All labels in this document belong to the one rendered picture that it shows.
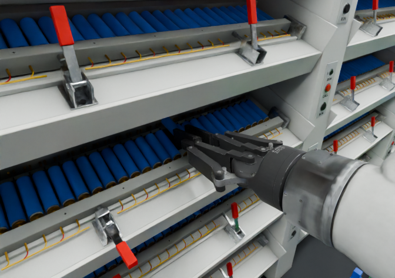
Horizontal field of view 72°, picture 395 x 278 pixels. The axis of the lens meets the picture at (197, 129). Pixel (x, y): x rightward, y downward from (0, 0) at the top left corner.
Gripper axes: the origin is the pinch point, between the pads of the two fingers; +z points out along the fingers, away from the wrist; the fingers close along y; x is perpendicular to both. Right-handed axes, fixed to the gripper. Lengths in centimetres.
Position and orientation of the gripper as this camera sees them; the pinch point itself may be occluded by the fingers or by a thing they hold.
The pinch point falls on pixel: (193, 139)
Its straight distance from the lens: 46.3
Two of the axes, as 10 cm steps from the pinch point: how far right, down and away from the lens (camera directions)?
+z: -6.2, -2.3, 7.5
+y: -7.8, 2.9, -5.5
